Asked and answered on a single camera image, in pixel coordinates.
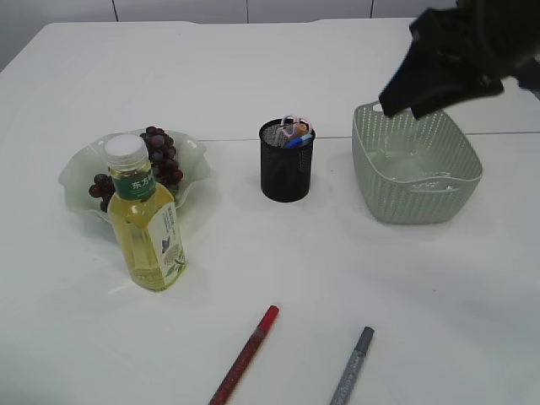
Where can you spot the yellow tea bottle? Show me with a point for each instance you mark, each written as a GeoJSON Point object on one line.
{"type": "Point", "coordinates": [143, 215]}

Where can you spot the green plastic basket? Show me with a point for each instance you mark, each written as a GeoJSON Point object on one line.
{"type": "Point", "coordinates": [428, 201]}

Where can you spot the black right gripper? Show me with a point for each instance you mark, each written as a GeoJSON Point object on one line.
{"type": "Point", "coordinates": [462, 53]}

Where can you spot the red marker pen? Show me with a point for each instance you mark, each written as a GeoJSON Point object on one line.
{"type": "Point", "coordinates": [245, 357]}

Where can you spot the silver marker pen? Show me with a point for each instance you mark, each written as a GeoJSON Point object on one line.
{"type": "Point", "coordinates": [353, 367]}

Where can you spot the purple grape bunch with leaves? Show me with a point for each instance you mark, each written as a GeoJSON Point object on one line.
{"type": "Point", "coordinates": [162, 156]}

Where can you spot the blue scissors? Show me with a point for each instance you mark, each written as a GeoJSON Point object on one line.
{"type": "Point", "coordinates": [299, 141]}

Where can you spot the pink scissors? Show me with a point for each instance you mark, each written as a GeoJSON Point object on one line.
{"type": "Point", "coordinates": [289, 125]}

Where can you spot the black mesh pen holder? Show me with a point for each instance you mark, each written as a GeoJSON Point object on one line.
{"type": "Point", "coordinates": [285, 172]}

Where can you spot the clear plastic sheet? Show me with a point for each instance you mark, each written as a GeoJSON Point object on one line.
{"type": "Point", "coordinates": [400, 165]}

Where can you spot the light green wavy plate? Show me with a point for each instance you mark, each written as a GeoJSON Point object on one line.
{"type": "Point", "coordinates": [80, 170]}

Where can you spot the gold marker pen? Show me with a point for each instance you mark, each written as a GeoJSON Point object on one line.
{"type": "Point", "coordinates": [303, 129]}

